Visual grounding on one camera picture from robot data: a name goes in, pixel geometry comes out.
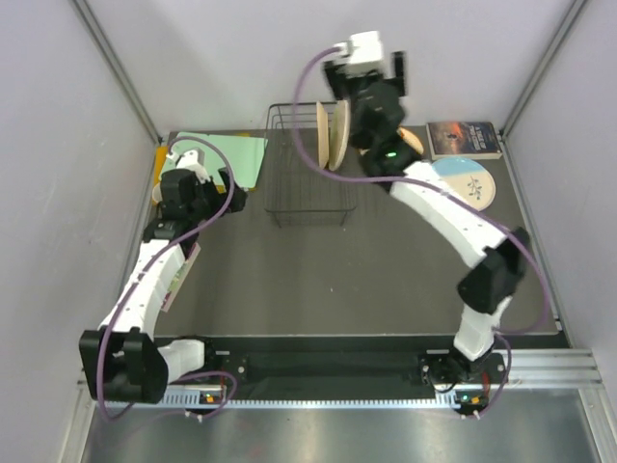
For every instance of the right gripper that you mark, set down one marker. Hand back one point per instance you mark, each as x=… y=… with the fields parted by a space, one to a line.
x=341 y=86

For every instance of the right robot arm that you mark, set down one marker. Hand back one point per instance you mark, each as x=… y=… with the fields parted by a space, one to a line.
x=495 y=256

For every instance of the dark paperback book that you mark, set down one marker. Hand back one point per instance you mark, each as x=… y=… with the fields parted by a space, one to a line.
x=472 y=140

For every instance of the green paper folder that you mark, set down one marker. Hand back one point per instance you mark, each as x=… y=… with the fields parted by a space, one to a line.
x=244 y=154

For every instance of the purple treehouse book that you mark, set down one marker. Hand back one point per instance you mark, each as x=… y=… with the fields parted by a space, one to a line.
x=179 y=278

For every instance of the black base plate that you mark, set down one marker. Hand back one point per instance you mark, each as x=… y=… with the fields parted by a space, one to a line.
x=426 y=368

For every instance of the cream plate with sprig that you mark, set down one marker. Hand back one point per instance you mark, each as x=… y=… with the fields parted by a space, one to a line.
x=339 y=134

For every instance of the black wire dish rack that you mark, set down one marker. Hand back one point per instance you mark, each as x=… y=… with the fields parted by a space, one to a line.
x=294 y=194

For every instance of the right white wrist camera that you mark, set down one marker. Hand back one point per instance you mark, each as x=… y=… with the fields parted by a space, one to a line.
x=361 y=53

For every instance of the yellow folder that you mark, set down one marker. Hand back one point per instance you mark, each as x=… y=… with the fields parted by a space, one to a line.
x=162 y=165

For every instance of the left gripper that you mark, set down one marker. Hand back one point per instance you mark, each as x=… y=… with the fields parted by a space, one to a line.
x=219 y=199

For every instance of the aluminium front rail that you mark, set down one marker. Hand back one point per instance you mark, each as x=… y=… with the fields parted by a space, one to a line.
x=560 y=368

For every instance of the bird plate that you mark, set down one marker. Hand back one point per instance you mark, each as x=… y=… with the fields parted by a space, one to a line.
x=411 y=140
x=323 y=139

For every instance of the orange mug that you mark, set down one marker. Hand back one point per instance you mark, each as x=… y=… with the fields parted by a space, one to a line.
x=156 y=195

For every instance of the blue and white plate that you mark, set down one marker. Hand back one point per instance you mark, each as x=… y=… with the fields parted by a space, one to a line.
x=469 y=179

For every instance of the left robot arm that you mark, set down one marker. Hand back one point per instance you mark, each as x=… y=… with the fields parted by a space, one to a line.
x=128 y=328

